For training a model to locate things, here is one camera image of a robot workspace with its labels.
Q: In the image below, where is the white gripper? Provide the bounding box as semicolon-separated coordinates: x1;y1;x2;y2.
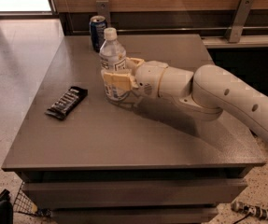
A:
103;57;168;99

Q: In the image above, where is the clear plastic water bottle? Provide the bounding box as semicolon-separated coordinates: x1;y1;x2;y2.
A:
99;27;129;101

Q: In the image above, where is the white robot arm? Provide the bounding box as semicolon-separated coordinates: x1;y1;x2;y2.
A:
101;58;268;144

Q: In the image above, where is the blue soda can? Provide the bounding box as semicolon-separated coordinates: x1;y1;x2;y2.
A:
90;15;107;52

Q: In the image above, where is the black snack bar wrapper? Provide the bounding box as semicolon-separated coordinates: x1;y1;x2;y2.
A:
45;86;88;120

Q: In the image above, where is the grey drawer cabinet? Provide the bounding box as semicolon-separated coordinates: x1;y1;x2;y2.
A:
3;36;264;224

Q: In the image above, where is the black bag on floor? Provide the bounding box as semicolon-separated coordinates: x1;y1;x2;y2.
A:
0;189;13;224

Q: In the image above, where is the left metal wall bracket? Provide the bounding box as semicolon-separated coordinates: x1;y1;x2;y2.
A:
96;0;111;27

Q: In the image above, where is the metal wall bracket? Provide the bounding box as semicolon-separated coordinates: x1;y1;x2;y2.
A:
96;0;111;27
225;0;254;43

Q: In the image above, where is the right metal wall bracket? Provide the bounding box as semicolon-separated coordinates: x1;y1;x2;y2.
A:
225;0;254;43

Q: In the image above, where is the black wire basket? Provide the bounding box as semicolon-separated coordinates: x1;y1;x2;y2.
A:
13;183;37;217

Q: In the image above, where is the black white striped handle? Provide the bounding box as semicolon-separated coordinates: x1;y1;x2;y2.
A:
231;201;268;221

